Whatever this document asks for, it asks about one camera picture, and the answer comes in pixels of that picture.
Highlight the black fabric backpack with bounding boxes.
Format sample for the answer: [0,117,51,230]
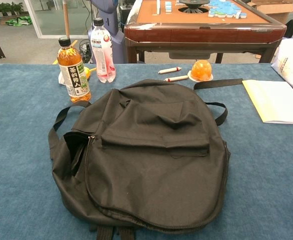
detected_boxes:
[48,78,244,240]

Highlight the yellow paper booklet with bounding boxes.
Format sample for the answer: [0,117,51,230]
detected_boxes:
[241,79,293,125]

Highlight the green and white wrapper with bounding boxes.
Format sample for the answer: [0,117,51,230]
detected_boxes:
[5,15,33,27]

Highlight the white marker pen lower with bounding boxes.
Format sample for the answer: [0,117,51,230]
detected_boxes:
[163,74,189,83]

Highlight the white marker pen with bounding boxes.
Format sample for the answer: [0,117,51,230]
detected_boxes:
[163,74,189,83]
[157,66,182,75]

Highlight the white marker pen upper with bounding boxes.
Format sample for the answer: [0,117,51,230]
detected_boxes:
[157,66,182,75]

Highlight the orange jelly cup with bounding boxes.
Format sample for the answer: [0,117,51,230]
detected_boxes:
[187,59,214,83]

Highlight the small yellow plastic object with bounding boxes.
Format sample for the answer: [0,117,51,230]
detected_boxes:
[83,66,97,81]

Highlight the pink drink bottle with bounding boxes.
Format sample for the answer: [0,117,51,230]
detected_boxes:
[90,17,117,84]

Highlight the amber tea bottle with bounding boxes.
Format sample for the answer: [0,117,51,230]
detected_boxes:
[57,36,92,104]

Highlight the brown mahjong table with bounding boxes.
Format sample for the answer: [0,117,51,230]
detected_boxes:
[123,0,287,64]

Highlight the blue grey robot stand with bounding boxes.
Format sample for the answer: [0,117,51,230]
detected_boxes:
[87,0,125,64]

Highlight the wooden pole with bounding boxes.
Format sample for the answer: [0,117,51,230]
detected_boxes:
[62,0,71,38]

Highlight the blue table cloth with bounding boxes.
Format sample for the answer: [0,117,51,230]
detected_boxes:
[0,63,293,240]

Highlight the blue mahjong tile pile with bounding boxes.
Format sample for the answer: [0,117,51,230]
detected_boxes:
[207,0,248,20]

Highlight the white plastic tissue pack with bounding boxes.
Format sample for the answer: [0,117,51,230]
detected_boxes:
[270,37,293,96]

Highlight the cardboard box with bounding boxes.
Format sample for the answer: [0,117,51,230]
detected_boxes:
[246,0,293,25]

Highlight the row of potted plants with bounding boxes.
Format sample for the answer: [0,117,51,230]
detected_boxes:
[0,1,24,18]

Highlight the tangled floor cables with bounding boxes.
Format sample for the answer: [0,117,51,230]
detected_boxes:
[78,38,94,64]

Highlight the white glass door frame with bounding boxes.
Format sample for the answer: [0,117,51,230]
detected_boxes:
[23,0,95,40]

